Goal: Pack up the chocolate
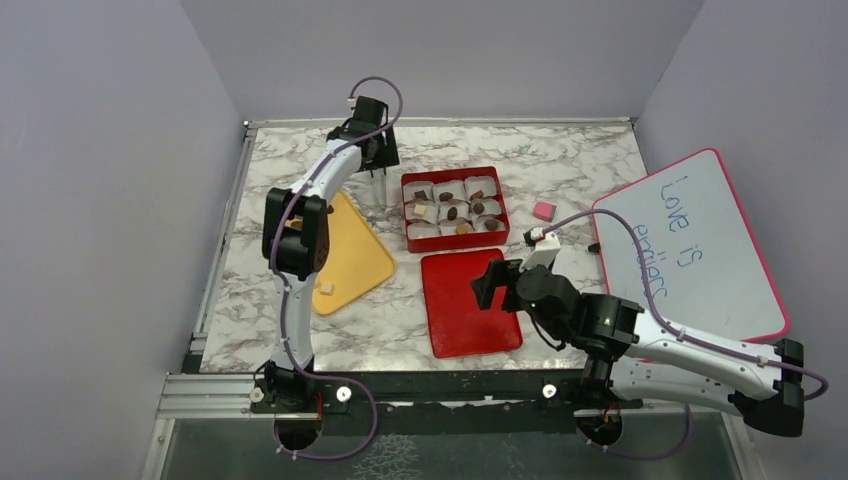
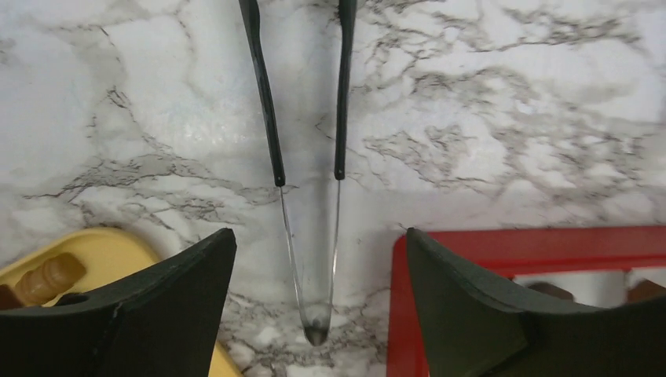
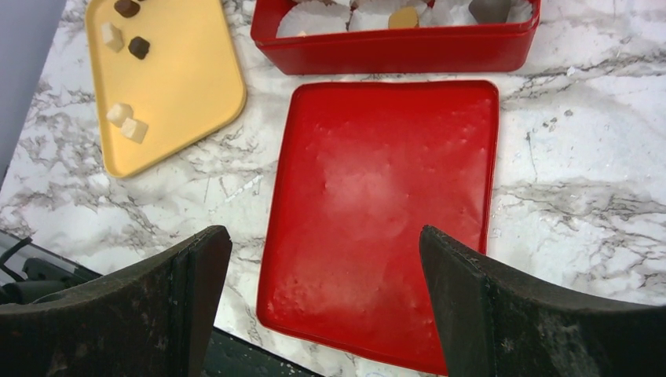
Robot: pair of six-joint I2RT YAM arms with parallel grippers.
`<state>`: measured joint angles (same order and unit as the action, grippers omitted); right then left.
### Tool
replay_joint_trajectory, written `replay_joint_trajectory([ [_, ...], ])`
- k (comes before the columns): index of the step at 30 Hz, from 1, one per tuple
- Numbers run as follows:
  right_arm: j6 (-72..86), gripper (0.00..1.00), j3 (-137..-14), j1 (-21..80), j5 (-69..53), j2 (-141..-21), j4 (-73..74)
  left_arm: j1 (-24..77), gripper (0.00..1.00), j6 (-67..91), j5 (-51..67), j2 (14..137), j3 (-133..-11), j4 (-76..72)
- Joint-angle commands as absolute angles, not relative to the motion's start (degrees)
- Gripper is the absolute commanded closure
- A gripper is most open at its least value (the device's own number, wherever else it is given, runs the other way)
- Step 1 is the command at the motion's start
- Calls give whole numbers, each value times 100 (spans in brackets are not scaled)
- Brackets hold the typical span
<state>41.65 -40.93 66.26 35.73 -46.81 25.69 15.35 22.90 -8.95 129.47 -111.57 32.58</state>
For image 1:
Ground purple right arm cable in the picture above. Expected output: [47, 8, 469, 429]
[539, 209, 830, 402]

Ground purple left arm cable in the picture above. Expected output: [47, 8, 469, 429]
[268, 76, 405, 379]

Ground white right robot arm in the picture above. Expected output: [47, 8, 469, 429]
[470, 259, 805, 437]

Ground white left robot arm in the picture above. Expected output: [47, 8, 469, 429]
[262, 96, 399, 411]

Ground pink whiteboard eraser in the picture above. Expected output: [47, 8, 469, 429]
[532, 201, 556, 223]

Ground red box lid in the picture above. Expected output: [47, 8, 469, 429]
[421, 248, 523, 359]

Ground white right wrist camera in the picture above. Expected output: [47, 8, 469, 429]
[520, 227, 561, 272]

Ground red chocolate box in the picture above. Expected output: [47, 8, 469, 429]
[400, 166, 510, 253]

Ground yellow plastic tray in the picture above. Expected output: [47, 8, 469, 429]
[312, 192, 396, 315]

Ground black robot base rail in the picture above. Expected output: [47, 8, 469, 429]
[249, 364, 642, 437]

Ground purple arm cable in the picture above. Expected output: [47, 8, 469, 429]
[539, 209, 830, 402]
[268, 76, 405, 379]

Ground pink framed whiteboard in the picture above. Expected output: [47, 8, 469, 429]
[593, 148, 791, 342]

